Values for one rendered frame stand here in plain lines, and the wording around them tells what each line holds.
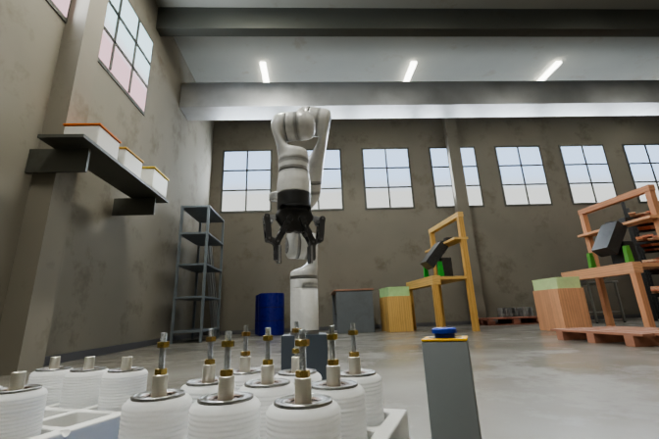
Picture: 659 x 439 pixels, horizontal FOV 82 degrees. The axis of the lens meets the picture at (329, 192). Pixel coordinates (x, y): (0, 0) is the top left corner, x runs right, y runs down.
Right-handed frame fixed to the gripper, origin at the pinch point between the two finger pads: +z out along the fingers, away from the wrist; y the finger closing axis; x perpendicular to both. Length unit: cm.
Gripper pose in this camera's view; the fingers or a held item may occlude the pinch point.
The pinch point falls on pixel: (294, 257)
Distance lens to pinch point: 82.5
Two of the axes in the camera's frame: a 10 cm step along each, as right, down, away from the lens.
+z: 0.4, 9.5, -3.0
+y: 9.5, 0.6, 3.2
